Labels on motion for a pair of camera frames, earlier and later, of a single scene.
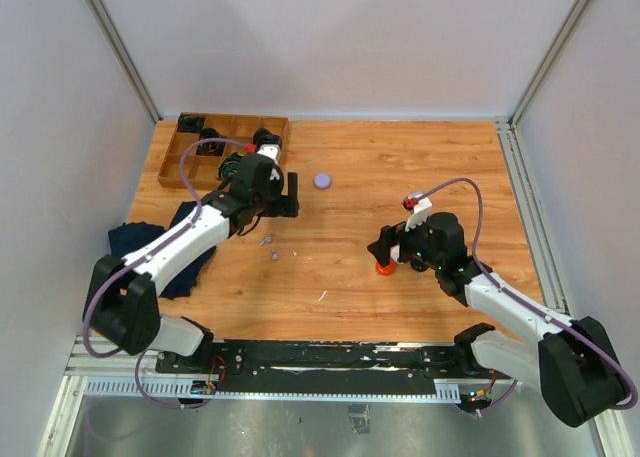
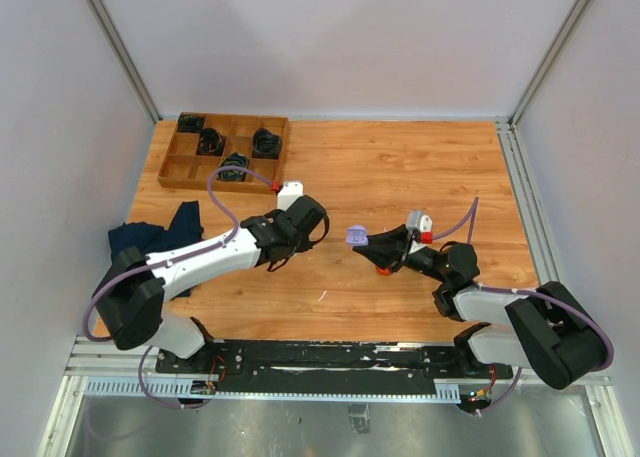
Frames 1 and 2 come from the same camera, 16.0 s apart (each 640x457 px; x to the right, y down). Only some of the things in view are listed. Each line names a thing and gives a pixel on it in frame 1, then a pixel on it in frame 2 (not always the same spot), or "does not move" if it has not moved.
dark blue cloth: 128,237 does not move
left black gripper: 285,205 → 305,244
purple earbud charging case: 322,180 → 356,235
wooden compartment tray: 209,164 does not move
